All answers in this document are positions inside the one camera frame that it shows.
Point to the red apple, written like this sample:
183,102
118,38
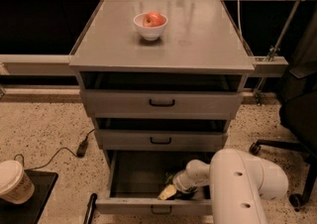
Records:
153,19

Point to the grey top drawer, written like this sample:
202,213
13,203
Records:
160,104

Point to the grey bottom drawer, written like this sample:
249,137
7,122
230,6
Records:
137,178

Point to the black side table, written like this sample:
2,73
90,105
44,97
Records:
30,212

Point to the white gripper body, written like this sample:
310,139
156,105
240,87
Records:
180,181

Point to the white paper coffee cup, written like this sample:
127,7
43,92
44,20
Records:
15,185

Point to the black office chair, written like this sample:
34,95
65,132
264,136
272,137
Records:
298,112

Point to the black handle bar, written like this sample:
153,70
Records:
91,205

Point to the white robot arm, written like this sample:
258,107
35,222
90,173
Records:
238,183

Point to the white ceramic bowl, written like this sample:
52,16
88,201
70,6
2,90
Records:
149,33

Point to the grey drawer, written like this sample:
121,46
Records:
160,104
137,178
167,141

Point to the grey middle drawer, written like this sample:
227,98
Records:
167,141

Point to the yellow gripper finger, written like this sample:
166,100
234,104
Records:
168,192

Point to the grey drawer cabinet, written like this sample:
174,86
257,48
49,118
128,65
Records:
161,75

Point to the metal diagonal rod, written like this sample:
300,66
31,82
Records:
284,26

